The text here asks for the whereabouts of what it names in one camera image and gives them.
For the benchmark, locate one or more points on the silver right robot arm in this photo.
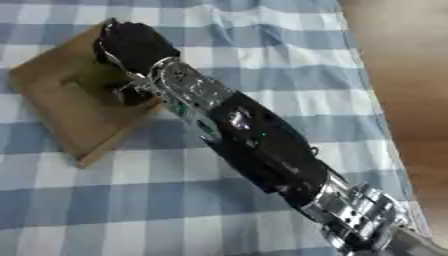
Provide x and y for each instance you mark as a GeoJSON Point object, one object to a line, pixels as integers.
{"type": "Point", "coordinates": [256, 143]}

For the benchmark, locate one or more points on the tan cardboard box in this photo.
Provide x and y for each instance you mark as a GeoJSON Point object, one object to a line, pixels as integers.
{"type": "Point", "coordinates": [70, 100]}

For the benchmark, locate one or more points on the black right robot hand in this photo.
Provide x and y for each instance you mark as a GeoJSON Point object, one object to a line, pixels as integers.
{"type": "Point", "coordinates": [135, 44]}

